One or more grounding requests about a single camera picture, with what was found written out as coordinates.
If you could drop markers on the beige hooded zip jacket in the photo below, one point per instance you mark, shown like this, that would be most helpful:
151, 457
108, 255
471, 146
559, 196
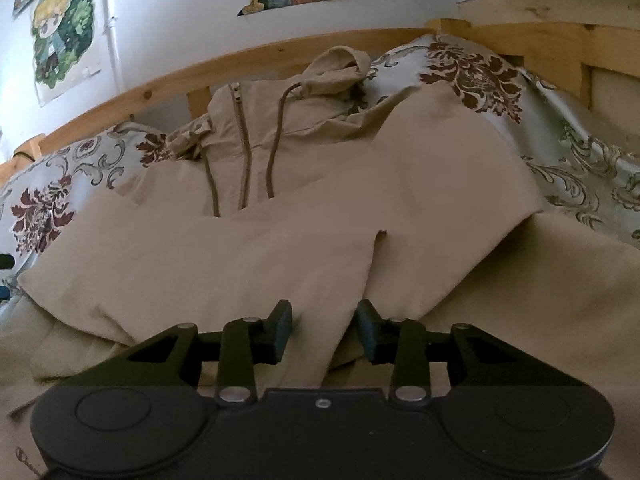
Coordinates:
310, 210

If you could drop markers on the cartoon character wall poster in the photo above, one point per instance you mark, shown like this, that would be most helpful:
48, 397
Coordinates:
60, 35

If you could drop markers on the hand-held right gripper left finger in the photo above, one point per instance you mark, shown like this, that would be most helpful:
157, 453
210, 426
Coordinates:
281, 332

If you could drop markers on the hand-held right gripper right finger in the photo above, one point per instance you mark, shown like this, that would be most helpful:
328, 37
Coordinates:
369, 332

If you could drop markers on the cream fleece cloth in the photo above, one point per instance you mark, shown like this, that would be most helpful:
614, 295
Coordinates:
550, 290

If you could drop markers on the wooden bed frame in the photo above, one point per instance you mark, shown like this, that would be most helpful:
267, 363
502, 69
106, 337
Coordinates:
165, 80

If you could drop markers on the floral patterned bedsheet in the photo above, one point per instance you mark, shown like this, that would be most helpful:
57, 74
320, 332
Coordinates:
460, 70

